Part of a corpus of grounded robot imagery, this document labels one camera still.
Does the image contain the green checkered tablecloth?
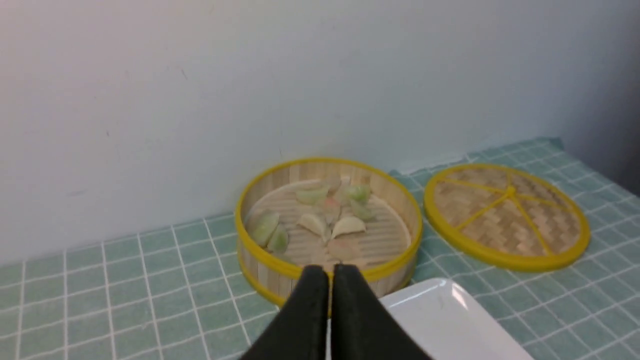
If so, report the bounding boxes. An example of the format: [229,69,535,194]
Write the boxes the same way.
[0,139,640,360]

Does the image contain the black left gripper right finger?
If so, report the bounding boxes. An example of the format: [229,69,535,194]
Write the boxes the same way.
[332,263,431,360]

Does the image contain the bamboo steamer lid yellow rim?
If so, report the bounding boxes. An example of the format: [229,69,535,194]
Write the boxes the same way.
[423,162,591,272]

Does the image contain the cream dumpling right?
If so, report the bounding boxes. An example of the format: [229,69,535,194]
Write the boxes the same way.
[297,213,330,240]

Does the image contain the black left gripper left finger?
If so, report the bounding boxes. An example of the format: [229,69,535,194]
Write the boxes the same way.
[241,265,330,360]

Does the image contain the pale green dumpling left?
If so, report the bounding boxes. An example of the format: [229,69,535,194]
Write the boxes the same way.
[247,209,281,248]

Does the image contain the white dumpling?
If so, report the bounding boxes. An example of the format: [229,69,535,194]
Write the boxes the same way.
[331,216,367,240]

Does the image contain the pink dumpling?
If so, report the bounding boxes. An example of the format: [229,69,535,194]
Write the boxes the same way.
[318,197,342,224]

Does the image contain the white square plate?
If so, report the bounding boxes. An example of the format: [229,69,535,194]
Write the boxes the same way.
[326,277,531,360]

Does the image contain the bamboo steamer basket yellow rims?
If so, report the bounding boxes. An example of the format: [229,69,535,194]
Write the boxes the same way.
[234,157,423,306]

